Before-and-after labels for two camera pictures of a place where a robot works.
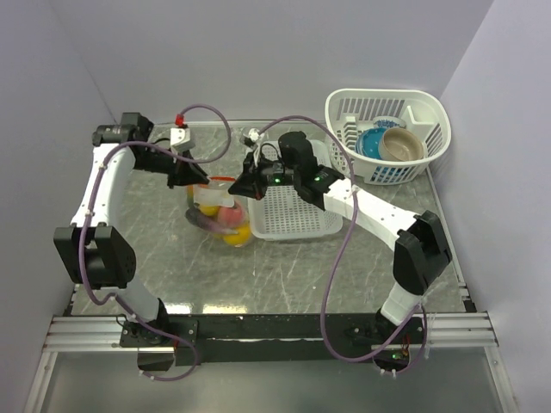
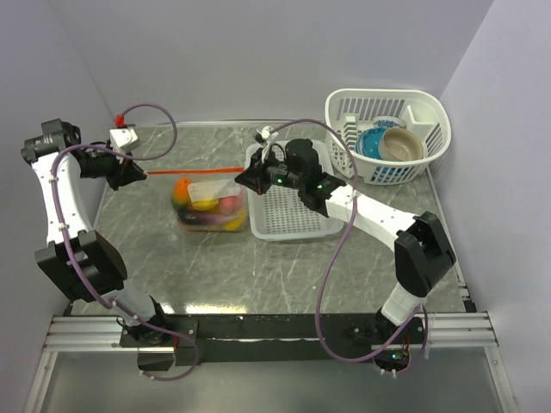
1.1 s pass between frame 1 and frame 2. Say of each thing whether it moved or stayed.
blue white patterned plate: stayed
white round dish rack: stayed
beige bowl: stayed
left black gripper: moved
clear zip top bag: moved
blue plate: stayed
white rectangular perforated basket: stayed
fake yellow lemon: moved
